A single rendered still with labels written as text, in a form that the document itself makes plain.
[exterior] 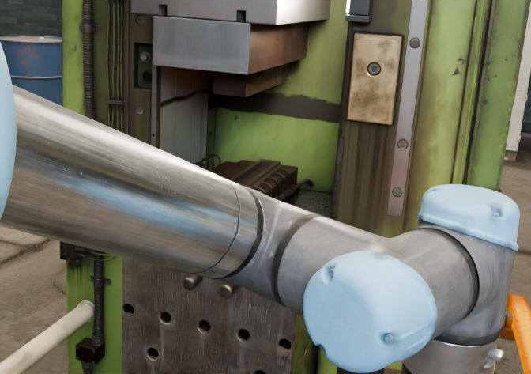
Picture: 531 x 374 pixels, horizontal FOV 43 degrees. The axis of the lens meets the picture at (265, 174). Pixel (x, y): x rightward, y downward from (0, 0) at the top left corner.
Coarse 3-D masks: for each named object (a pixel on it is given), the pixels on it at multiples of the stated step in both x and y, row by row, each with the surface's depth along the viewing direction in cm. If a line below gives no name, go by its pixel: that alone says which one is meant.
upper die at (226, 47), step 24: (168, 24) 128; (192, 24) 127; (216, 24) 125; (240, 24) 124; (288, 24) 146; (168, 48) 129; (192, 48) 128; (216, 48) 126; (240, 48) 125; (264, 48) 132; (288, 48) 149; (240, 72) 126
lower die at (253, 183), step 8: (264, 160) 173; (216, 168) 170; (224, 168) 170; (232, 168) 167; (240, 168) 167; (248, 168) 164; (272, 168) 167; (288, 168) 169; (296, 168) 171; (224, 176) 160; (232, 176) 160; (256, 176) 158; (264, 176) 161; (280, 176) 162; (296, 176) 172; (248, 184) 151; (256, 184) 154; (264, 184) 155; (272, 184) 155; (280, 184) 158; (280, 192) 159
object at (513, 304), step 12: (516, 300) 116; (516, 312) 112; (528, 312) 112; (516, 324) 108; (528, 324) 108; (516, 336) 107; (528, 336) 104; (528, 348) 101; (528, 360) 97; (528, 372) 95
